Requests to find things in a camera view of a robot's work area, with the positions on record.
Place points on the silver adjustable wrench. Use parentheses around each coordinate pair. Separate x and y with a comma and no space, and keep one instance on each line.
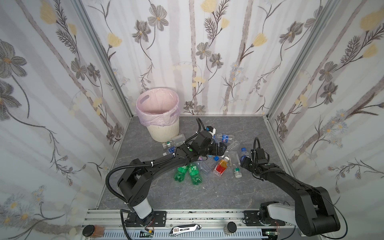
(184,229)

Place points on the green soda bottle right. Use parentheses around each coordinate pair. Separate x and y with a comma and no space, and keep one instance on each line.
(194,174)

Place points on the clear bottle green cap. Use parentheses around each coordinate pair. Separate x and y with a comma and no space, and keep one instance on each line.
(235,161)

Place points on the ribbed clear bottle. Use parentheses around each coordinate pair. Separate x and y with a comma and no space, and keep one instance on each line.
(233,146)

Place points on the green soda bottle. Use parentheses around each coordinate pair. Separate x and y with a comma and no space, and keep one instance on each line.
(194,174)
(180,174)

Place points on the clear bottle white cap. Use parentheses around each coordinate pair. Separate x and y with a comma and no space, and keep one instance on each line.
(175,141)

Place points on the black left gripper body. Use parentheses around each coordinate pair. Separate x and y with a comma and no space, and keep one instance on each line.
(218,149)

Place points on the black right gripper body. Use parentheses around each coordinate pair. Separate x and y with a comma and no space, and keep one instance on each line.
(248,162)

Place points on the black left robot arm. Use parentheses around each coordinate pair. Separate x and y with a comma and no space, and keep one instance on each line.
(131,183)

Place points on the clear bottle blue label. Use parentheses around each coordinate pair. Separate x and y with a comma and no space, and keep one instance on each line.
(169,151)

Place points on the orange red liquid bottle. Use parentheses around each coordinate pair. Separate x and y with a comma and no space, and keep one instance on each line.
(221,166)

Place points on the black lid brown jar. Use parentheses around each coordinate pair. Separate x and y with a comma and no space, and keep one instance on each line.
(93,231)

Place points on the pepsi label clear bottle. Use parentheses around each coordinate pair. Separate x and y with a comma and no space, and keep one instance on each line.
(224,138)

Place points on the green soda bottle left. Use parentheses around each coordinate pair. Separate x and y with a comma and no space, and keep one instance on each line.
(180,174)

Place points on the tall clear blue bottle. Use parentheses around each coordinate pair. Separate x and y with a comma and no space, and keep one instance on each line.
(204,167)

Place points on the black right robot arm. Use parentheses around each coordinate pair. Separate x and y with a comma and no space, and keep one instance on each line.
(313,212)

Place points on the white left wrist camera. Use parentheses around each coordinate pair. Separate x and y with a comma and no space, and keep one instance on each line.
(211,130)

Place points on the blue label water bottle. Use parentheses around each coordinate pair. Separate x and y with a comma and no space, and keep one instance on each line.
(244,154)

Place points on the cream bin with pink liner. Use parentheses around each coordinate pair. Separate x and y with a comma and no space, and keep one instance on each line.
(159,111)

